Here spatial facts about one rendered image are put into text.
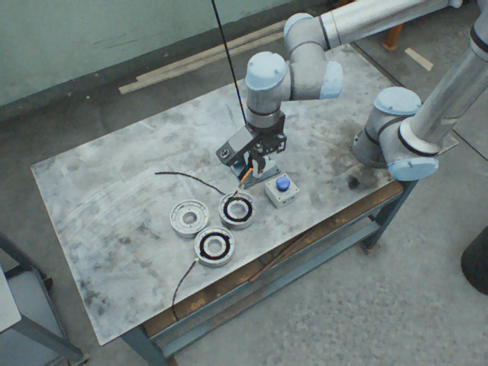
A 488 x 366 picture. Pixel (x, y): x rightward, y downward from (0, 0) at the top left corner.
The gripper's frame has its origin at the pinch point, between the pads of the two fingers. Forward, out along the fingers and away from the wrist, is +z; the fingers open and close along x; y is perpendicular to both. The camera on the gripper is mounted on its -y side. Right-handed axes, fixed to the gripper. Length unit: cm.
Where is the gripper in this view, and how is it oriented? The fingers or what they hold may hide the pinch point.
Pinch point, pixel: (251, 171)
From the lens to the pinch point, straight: 107.1
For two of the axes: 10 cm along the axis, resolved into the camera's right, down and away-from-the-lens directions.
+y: 8.8, -4.0, 2.7
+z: -0.1, 5.5, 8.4
